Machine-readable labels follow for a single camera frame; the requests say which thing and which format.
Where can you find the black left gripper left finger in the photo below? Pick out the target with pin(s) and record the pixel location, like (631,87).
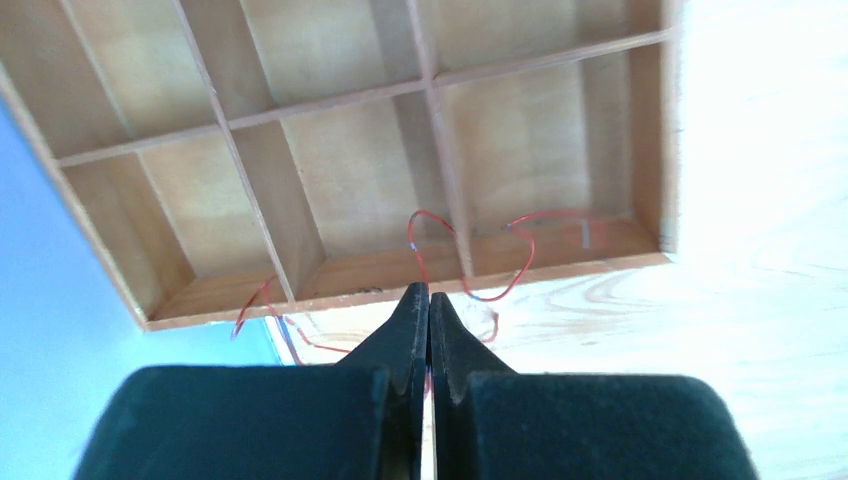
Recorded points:
(359,418)

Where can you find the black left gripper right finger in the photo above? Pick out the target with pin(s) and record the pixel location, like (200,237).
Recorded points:
(491,422)

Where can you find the wooden compartment tray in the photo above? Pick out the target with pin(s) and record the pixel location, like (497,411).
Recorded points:
(335,151)

